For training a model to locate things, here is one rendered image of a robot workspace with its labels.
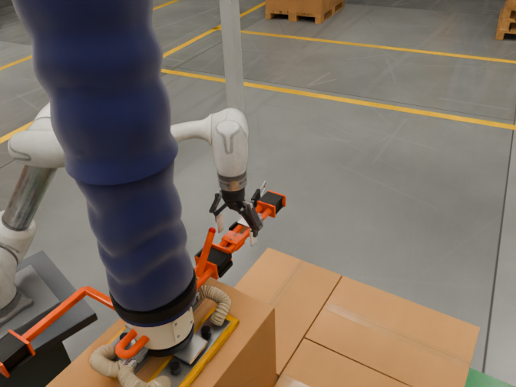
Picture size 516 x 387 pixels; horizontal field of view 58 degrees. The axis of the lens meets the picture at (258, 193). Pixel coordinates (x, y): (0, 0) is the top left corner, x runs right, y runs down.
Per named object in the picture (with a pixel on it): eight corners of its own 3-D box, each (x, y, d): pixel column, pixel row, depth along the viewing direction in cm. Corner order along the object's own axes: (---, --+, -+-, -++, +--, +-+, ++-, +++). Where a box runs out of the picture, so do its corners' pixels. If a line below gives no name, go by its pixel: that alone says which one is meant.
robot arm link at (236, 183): (235, 180, 138) (236, 196, 141) (252, 167, 144) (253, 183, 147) (210, 173, 142) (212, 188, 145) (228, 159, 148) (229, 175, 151)
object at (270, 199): (274, 218, 167) (274, 206, 165) (257, 212, 171) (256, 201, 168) (286, 206, 173) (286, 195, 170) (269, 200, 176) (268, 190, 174)
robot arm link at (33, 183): (-32, 264, 175) (-6, 226, 193) (11, 280, 180) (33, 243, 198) (31, 107, 137) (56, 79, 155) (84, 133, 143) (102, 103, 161)
